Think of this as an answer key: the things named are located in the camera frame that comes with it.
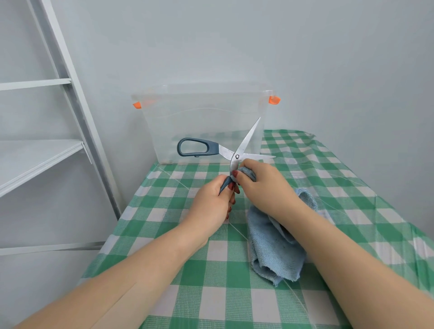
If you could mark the person's left hand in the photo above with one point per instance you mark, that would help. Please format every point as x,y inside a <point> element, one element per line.
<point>207,210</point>

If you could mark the person's right hand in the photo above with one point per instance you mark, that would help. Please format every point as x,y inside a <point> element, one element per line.
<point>271,193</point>

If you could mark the blue microfibre cloth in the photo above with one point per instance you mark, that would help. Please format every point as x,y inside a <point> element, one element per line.
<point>274,250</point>

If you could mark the person's left forearm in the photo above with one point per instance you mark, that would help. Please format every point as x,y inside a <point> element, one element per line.
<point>101,288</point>

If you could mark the person's right forearm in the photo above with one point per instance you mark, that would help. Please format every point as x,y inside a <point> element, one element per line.
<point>366,281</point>

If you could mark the green white checkered tablecloth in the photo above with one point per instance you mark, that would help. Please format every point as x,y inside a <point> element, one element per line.
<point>223,284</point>

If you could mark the clear plastic storage box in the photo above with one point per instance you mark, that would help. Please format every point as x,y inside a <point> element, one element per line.
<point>183,122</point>

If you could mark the white metal shelf rack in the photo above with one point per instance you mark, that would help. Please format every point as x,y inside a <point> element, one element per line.
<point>34,159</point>

